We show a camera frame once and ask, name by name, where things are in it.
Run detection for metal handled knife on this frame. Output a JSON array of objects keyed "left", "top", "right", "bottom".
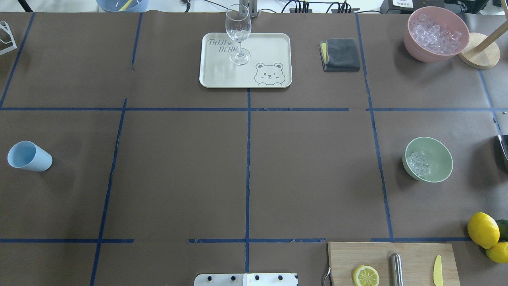
[{"left": 390, "top": 253, "right": 404, "bottom": 286}]

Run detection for light blue plastic cup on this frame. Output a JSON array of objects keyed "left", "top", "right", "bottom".
[{"left": 7, "top": 141, "right": 53, "bottom": 172}]

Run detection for dark green lime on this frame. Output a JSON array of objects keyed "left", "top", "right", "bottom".
[{"left": 495, "top": 219, "right": 508, "bottom": 242}]

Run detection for wooden cutting board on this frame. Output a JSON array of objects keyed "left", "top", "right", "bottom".
[{"left": 327, "top": 242, "right": 461, "bottom": 286}]

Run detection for pink bowl with ice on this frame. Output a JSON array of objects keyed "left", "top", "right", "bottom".
[{"left": 404, "top": 6, "right": 470, "bottom": 63}]

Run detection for clear wine glass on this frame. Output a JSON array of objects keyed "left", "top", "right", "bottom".
[{"left": 225, "top": 4, "right": 252, "bottom": 66}]

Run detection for white wire cup rack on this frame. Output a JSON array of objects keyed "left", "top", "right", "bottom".
[{"left": 0, "top": 21, "right": 17, "bottom": 55}]

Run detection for grey folded cloth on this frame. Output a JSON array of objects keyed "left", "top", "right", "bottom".
[{"left": 319, "top": 38, "right": 360, "bottom": 72}]

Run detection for cream bear tray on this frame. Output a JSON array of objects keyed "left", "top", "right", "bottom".
[{"left": 199, "top": 33, "right": 292, "bottom": 89}]

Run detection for wooden paper towel stand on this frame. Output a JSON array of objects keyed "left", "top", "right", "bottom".
[{"left": 458, "top": 14, "right": 507, "bottom": 69}]

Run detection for ice cubes in bowl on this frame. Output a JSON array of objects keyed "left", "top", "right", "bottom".
[{"left": 406, "top": 152, "right": 430, "bottom": 178}]

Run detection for green ceramic bowl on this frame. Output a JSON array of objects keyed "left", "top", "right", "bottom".
[{"left": 402, "top": 137, "right": 454, "bottom": 183}]

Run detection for blue bowl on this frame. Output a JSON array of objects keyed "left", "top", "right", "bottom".
[{"left": 96, "top": 0, "right": 150, "bottom": 13}]

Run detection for yellow plastic fork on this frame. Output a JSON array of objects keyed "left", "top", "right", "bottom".
[{"left": 118, "top": 0, "right": 133, "bottom": 12}]

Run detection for whole yellow lemon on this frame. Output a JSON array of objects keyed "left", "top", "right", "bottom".
[{"left": 468, "top": 212, "right": 500, "bottom": 249}]

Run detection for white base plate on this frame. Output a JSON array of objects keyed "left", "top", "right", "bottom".
[{"left": 194, "top": 273, "right": 299, "bottom": 286}]

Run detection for lemon half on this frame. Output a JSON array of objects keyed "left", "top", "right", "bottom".
[{"left": 352, "top": 265, "right": 380, "bottom": 286}]

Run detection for yellow plastic knife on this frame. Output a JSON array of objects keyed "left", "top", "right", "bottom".
[{"left": 433, "top": 255, "right": 443, "bottom": 286}]

